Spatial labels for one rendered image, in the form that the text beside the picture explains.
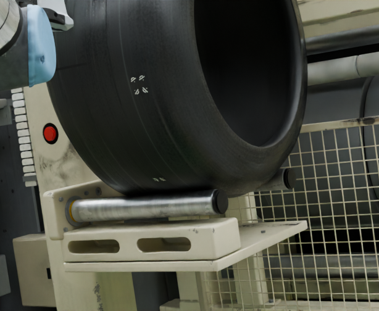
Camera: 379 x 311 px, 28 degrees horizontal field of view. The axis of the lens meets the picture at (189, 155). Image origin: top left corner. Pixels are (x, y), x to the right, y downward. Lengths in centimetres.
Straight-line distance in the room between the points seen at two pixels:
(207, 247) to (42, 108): 53
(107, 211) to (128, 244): 9
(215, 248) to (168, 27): 38
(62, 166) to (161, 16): 51
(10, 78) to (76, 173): 74
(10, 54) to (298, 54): 88
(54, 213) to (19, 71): 66
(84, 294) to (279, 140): 53
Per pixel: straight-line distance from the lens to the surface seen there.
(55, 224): 153
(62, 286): 171
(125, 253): 145
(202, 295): 200
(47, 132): 166
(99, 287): 166
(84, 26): 132
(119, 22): 127
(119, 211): 147
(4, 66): 89
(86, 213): 152
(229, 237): 137
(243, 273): 212
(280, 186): 160
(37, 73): 90
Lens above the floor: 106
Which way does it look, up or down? 3 degrees down
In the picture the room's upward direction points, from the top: 8 degrees counter-clockwise
